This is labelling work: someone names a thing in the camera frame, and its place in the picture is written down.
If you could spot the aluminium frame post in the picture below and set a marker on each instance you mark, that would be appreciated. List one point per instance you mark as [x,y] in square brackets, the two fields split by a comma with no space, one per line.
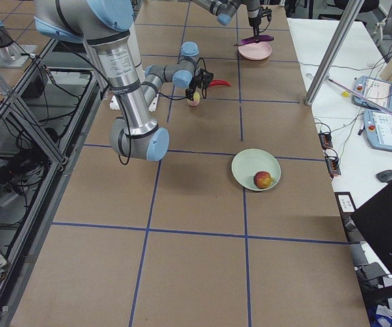
[348,17]

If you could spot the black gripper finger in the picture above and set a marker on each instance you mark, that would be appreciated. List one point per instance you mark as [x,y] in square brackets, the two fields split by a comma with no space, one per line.
[256,34]
[189,93]

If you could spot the blue teach pendant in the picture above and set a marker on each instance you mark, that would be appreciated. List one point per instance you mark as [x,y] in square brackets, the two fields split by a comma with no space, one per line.
[376,90]
[378,129]

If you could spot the orange black connector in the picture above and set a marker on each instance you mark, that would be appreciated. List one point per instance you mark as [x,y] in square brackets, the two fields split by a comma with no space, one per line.
[325,140]
[333,165]

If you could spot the pink plate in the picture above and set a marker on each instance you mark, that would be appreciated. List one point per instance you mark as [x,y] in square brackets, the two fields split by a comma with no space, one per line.
[255,51]

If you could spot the black computer mouse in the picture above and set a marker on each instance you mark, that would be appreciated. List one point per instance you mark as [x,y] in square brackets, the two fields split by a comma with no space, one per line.
[384,176]

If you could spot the green plate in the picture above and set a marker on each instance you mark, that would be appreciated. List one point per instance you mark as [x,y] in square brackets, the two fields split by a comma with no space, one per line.
[250,161]

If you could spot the reach grabber stick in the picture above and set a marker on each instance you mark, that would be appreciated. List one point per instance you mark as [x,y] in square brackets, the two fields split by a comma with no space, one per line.
[380,102]

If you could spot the white side table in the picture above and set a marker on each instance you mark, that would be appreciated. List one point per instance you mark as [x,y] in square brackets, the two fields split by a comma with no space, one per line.
[358,56]

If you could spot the white label card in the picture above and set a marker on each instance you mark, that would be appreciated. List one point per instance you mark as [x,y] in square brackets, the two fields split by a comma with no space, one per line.
[345,202]

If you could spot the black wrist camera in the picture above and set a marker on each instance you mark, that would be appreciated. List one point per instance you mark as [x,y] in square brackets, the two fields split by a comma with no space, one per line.
[206,79]
[266,12]

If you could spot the yellow pink peach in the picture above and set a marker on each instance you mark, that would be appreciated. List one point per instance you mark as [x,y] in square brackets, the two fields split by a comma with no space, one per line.
[195,100]

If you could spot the aluminium table frame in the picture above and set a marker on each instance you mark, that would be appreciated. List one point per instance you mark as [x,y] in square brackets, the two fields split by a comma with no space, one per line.
[47,107]

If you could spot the purple eggplant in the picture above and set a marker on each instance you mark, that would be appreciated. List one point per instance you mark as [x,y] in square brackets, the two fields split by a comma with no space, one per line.
[249,40]

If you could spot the upper orange black connector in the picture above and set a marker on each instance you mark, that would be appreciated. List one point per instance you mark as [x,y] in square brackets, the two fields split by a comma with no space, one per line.
[325,140]

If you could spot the white power strip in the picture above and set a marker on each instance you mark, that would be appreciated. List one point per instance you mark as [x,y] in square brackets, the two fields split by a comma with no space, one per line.
[7,197]

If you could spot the red chili pepper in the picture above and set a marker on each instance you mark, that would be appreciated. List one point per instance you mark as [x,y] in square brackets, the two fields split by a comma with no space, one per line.
[219,83]

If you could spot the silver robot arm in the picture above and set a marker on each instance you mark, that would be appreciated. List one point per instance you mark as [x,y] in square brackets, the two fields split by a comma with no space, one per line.
[224,11]
[105,26]

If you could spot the upper blue teach pendant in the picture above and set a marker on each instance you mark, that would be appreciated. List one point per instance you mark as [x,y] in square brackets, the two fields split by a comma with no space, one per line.
[376,90]

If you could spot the lower blue teach pendant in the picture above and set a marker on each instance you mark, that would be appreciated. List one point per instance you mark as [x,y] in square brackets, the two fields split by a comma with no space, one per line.
[378,129]

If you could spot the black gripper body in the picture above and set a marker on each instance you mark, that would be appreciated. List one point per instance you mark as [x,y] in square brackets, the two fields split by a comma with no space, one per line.
[254,21]
[196,82]

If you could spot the lower orange black connector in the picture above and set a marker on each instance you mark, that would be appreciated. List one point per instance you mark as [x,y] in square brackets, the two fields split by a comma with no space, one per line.
[333,165]

